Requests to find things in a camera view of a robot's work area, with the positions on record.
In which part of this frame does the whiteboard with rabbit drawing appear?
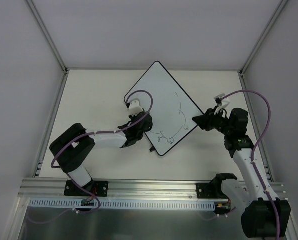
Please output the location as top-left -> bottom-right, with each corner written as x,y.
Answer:
124,61 -> 204,157

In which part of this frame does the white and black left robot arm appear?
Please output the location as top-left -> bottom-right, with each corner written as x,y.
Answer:
49,111 -> 153,196

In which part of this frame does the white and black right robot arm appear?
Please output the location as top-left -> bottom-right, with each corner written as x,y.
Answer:
192,108 -> 291,240

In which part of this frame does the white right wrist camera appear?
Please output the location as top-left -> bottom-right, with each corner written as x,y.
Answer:
214,93 -> 231,115

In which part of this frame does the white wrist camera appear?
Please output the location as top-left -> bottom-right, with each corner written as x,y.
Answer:
214,93 -> 231,115
127,98 -> 144,117

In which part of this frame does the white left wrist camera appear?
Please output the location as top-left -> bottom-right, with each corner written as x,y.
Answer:
127,98 -> 144,117

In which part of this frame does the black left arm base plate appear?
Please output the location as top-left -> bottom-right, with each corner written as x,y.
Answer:
64,180 -> 109,198

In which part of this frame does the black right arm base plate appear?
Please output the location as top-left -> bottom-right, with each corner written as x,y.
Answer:
195,182 -> 219,199

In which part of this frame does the aluminium mounting rail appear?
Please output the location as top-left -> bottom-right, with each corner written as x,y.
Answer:
17,176 -> 289,201

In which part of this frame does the white slotted cable duct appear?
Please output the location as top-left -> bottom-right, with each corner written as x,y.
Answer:
28,198 -> 216,212

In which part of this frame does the right aluminium frame post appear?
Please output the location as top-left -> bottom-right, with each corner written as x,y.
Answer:
239,0 -> 289,76

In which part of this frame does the aluminium frame post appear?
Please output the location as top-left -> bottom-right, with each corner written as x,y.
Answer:
24,0 -> 68,74
239,0 -> 289,76

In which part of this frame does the left aluminium frame post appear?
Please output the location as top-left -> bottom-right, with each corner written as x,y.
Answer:
24,0 -> 68,74

